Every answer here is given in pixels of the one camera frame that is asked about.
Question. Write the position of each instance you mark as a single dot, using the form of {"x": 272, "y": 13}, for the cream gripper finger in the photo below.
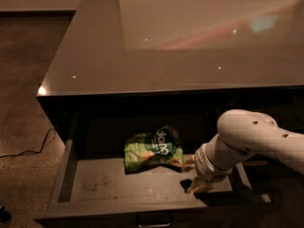
{"x": 199, "y": 186}
{"x": 188, "y": 164}

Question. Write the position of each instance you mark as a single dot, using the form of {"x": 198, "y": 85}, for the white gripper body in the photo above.
{"x": 204, "y": 167}

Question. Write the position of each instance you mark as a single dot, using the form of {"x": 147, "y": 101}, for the green snack bag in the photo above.
{"x": 149, "y": 150}

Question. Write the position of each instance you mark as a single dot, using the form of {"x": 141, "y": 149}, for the drawer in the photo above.
{"x": 94, "y": 191}

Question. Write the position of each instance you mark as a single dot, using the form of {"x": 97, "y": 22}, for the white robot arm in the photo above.
{"x": 241, "y": 134}

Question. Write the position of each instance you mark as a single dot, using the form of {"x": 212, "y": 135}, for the dark glossy drawer cabinet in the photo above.
{"x": 144, "y": 58}

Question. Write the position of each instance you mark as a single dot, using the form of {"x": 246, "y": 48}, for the small black floor object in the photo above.
{"x": 4, "y": 214}

